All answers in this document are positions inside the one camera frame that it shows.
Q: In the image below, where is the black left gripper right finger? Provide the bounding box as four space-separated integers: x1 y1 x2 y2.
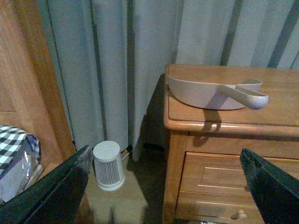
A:
240 148 299 224

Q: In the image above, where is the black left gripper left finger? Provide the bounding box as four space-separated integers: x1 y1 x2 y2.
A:
0 145 92 224

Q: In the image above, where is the pink plastic dustpan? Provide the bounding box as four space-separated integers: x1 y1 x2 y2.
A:
168 76 269 110

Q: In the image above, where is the white small trash bin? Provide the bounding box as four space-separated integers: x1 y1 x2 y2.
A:
93 140 125 191

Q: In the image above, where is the wooden drawer knob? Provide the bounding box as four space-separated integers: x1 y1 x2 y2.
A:
231 210 248 220

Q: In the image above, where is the black white checkered bedsheet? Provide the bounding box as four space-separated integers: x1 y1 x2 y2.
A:
0 125 43 204

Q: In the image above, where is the wooden nightstand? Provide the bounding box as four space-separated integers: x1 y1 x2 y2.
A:
162 64 299 224

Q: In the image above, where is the wooden bed headboard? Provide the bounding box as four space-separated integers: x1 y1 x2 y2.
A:
0 0 75 174

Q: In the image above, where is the light blue curtain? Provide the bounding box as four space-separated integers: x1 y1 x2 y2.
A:
37 0 299 160

